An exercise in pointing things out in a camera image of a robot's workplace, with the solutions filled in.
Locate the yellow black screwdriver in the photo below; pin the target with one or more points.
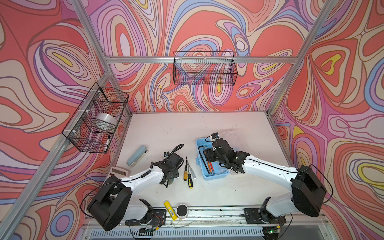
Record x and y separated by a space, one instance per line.
190 179

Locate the black wire basket wall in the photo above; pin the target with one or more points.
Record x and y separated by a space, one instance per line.
204 68
81 130

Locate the orange black screwdriver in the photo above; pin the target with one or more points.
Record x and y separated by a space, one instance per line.
186 170

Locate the aluminium mounting rail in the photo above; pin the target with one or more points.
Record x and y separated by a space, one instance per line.
217 223

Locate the light blue plastic tool box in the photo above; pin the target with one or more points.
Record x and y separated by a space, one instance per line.
219 172

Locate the black marker in basket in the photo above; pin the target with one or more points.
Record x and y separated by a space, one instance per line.
107 143

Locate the white calculator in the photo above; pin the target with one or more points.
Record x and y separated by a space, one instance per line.
118 172

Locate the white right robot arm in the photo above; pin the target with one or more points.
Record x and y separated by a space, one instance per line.
306 191

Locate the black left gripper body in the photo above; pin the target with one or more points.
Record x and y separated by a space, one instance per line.
175 173

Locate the light blue stapler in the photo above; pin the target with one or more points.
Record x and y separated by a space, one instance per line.
137 156

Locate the black white tape roll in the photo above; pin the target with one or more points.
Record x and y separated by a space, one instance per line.
182 211

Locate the grey duct tape roll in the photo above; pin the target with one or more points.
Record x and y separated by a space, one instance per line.
105 121

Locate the silver small screwdriver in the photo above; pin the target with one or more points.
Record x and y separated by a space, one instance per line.
192 172

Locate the black large hex key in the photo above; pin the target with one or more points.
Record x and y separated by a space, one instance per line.
205 158

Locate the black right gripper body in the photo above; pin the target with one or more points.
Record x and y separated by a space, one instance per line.
213 156

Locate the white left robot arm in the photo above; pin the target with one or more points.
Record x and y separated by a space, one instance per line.
111 204

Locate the black wire basket left wall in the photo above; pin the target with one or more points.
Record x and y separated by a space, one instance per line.
81 130

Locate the orange handled hex key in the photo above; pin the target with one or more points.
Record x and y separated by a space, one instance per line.
210 168

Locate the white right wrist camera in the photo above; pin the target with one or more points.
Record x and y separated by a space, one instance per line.
213 137

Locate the black wire basket back wall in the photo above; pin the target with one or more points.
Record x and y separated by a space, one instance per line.
204 68

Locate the yellow glue stick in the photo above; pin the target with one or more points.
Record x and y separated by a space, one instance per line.
170 210

